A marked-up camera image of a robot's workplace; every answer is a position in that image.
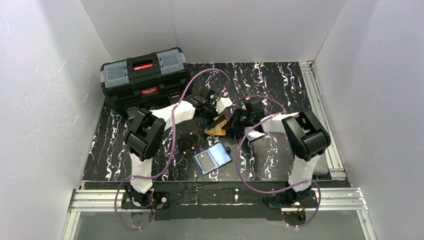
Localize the orange credit card stack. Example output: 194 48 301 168
204 120 227 137

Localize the navy blue card holder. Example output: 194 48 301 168
192 143 233 176

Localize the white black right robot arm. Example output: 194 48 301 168
223 95 331 203

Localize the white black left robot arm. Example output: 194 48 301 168
124 90 233 201

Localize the white card stack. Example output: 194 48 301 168
246 130 265 142

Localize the black red toolbox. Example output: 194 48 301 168
100 47 191 112

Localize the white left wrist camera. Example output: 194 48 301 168
215 97 233 114

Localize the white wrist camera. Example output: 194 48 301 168
243 97 263 112
215 97 233 114

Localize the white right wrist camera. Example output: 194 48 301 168
243 97 263 112

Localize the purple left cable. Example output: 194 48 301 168
114 68 231 231

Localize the purple cable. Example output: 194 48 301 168
114 68 231 231
235 96 322 229

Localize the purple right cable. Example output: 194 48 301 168
235 96 322 229

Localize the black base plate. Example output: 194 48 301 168
119 182 319 223

